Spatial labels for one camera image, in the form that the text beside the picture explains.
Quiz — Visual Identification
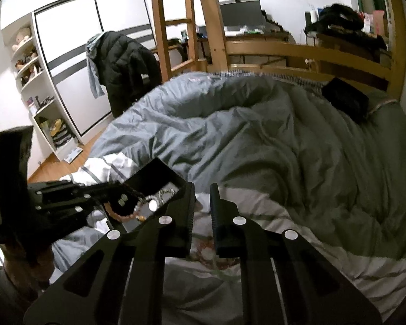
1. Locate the wooden bed frame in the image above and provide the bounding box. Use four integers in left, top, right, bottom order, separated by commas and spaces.
200, 0, 406, 100

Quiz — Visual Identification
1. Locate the wooden ladder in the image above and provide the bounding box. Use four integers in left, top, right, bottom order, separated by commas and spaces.
152, 0, 199, 82

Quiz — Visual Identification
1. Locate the white sliding wardrobe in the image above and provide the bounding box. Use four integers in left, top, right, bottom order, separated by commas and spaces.
34, 0, 156, 142

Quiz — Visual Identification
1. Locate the black pillow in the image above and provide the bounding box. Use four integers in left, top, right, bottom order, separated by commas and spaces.
321, 78, 370, 124

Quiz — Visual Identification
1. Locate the black computer monitor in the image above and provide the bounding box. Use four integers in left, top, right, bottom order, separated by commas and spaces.
220, 0, 265, 27

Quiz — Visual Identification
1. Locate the amber bead bracelet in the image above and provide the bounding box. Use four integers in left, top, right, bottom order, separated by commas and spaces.
102, 200, 148, 224

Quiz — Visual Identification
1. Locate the grey white striped duvet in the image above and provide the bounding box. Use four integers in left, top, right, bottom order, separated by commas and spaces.
68, 73, 406, 324

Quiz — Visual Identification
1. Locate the black jewelry box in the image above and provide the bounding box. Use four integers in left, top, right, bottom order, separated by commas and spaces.
103, 158, 188, 233

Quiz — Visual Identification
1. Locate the pile of dark clothes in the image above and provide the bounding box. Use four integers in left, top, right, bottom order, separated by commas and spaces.
304, 4, 387, 51

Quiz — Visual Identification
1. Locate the pink bead necklace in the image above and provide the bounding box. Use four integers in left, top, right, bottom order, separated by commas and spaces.
192, 236, 241, 272

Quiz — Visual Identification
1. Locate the left human hand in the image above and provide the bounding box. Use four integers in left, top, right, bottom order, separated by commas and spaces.
0, 244, 55, 293

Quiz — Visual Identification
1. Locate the black puffer jacket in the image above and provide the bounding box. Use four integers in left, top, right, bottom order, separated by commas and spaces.
86, 31, 162, 118

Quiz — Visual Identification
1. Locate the silver coin pendant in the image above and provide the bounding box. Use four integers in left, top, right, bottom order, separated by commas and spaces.
148, 200, 158, 212

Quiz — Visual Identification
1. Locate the white pearl bracelet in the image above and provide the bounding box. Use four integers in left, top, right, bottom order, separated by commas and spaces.
135, 188, 177, 212

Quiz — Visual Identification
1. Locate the white open shelf unit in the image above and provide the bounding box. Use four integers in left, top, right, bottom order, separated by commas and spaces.
2, 12, 79, 161

